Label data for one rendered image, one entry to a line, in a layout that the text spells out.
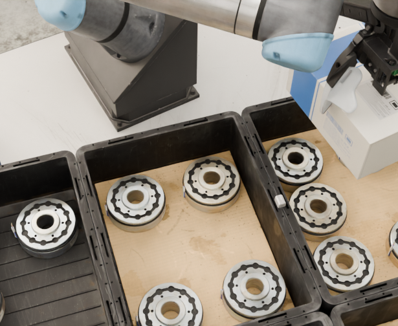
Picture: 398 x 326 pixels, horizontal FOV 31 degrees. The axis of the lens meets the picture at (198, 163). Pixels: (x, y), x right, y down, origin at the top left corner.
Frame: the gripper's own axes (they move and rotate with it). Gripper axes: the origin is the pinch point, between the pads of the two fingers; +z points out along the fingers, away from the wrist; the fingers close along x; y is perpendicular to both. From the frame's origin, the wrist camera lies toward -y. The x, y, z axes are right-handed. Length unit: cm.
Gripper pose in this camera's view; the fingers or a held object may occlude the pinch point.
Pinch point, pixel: (359, 92)
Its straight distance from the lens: 111.2
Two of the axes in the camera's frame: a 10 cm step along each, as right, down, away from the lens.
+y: 4.7, 7.3, -4.9
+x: 8.8, -3.8, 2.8
